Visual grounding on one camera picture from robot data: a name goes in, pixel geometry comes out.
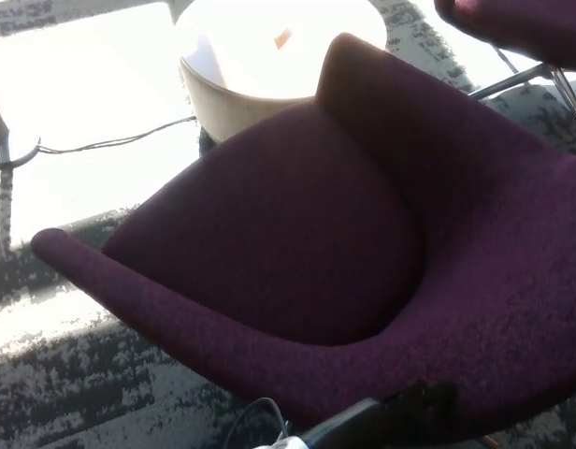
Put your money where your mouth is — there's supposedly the curved metal stand base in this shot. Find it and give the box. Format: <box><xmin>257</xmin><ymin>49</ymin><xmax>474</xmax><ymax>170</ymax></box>
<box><xmin>0</xmin><ymin>91</ymin><xmax>41</xmax><ymax>170</ymax></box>

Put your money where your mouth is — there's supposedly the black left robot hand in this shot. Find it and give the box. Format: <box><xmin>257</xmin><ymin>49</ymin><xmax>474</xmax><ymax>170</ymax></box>
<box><xmin>357</xmin><ymin>381</ymin><xmax>458</xmax><ymax>449</ymax></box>

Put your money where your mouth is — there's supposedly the round white side table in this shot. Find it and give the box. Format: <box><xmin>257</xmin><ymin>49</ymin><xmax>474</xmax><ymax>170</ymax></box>
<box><xmin>174</xmin><ymin>0</ymin><xmax>388</xmax><ymax>144</ymax></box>

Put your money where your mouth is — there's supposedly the purple fabric chair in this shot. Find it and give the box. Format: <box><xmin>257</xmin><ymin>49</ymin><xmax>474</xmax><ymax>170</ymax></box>
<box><xmin>432</xmin><ymin>0</ymin><xmax>576</xmax><ymax>76</ymax></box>

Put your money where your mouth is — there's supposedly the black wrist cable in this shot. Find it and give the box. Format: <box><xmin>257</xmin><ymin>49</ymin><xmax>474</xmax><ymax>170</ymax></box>
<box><xmin>221</xmin><ymin>397</ymin><xmax>289</xmax><ymax>449</ymax></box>

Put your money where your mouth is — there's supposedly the purple fabric armchair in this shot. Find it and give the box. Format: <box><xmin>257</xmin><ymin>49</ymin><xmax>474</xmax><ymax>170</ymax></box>
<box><xmin>30</xmin><ymin>32</ymin><xmax>576</xmax><ymax>434</ymax></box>

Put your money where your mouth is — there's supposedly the thin black floor cable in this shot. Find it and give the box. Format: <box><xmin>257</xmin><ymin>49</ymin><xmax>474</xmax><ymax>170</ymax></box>
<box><xmin>37</xmin><ymin>115</ymin><xmax>198</xmax><ymax>154</ymax></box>

